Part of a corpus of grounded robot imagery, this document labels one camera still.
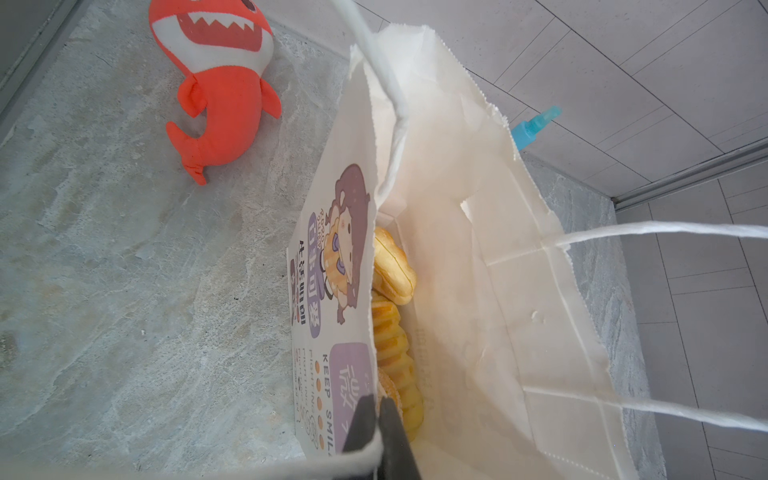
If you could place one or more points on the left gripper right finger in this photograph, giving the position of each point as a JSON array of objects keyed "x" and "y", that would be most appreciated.
[{"x": 398, "y": 461}]

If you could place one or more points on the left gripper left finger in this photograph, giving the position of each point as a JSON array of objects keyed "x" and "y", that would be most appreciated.
[{"x": 363, "y": 425}]

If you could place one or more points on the lumpy yellow long bread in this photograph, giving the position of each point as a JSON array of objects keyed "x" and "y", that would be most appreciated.
[{"x": 396, "y": 368}]

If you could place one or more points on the white paper bag with print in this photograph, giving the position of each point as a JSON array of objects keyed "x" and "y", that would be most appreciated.
[{"x": 515, "y": 380}]

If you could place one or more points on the braided orange pretzel bread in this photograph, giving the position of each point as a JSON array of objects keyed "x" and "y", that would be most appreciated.
[{"x": 393, "y": 276}]

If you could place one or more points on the teal small bottle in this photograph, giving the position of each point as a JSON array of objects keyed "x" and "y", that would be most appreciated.
[{"x": 525, "y": 133}]

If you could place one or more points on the red shark plush toy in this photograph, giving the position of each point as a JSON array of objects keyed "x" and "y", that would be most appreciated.
[{"x": 223, "y": 48}]

